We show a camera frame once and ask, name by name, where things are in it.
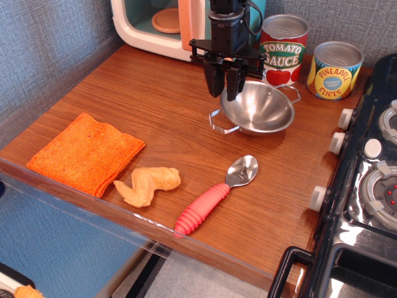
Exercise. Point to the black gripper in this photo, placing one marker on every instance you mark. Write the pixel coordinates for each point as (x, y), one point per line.
(228, 47)

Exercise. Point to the small steel two-handled skillet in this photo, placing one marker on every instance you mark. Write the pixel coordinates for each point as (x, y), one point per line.
(258, 110)

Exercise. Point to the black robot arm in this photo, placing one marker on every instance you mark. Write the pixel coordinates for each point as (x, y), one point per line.
(229, 7)

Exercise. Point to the tomato sauce can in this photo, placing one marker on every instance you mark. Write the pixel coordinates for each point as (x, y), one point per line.
(283, 42)

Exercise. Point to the teal toy microwave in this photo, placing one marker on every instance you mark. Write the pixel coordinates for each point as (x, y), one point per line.
(164, 27)

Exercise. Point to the pineapple slices can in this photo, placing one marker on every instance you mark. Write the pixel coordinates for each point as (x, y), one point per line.
(334, 70)

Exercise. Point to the plastic toy chicken wing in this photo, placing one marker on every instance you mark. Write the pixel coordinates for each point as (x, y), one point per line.
(145, 181)

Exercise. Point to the orange knitted cloth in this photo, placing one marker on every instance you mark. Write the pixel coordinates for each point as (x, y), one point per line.
(87, 156)

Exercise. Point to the black toy stove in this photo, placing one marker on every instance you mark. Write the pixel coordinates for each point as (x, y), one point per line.
(355, 239)

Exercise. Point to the clear acrylic table guard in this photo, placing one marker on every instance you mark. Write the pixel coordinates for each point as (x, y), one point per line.
(220, 244)

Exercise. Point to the orange object at bottom left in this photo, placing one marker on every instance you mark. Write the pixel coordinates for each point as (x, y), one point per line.
(27, 292)

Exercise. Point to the red-handled metal spoon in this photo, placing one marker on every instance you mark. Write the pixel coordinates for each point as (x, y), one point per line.
(240, 173)

